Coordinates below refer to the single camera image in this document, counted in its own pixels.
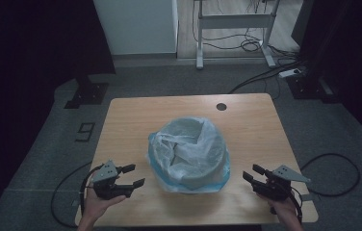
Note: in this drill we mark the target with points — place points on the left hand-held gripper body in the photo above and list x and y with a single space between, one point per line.
105 174

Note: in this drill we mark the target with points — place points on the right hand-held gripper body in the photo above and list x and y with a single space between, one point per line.
278 189

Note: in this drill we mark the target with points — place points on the green plastic bin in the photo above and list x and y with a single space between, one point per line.
201 179

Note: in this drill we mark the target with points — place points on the white plastic bin bag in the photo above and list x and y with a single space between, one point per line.
185 154

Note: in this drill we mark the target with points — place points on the person's right hand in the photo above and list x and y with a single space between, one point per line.
283 210

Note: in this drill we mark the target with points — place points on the person's left hand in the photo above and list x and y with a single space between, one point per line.
97 207

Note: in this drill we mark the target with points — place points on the grey tape piece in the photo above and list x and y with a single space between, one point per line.
307 197

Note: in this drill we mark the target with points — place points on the black table grommet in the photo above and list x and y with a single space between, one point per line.
221 107

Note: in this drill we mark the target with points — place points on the black stand base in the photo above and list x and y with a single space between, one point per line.
310 88
87 94

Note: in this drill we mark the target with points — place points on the white power strip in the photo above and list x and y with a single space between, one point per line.
289 73

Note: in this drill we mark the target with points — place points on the black curtain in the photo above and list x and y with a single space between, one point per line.
25 64
355 48

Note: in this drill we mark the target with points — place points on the white cabinet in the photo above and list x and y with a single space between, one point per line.
137 25

